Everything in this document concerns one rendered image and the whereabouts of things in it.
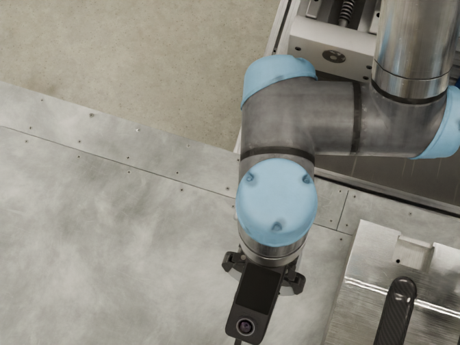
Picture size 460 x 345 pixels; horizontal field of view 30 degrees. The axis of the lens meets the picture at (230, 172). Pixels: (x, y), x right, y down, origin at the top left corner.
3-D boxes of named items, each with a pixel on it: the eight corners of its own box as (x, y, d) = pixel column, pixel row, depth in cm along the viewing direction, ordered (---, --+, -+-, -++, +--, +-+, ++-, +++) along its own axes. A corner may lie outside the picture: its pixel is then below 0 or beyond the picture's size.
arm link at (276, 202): (320, 148, 81) (320, 236, 78) (311, 183, 91) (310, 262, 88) (237, 145, 81) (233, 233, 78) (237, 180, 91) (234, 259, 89)
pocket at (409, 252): (395, 237, 124) (399, 231, 121) (430, 248, 124) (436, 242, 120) (387, 266, 123) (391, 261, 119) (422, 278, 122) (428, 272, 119)
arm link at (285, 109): (345, 83, 93) (345, 180, 90) (241, 80, 93) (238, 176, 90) (354, 51, 86) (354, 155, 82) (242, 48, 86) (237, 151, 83)
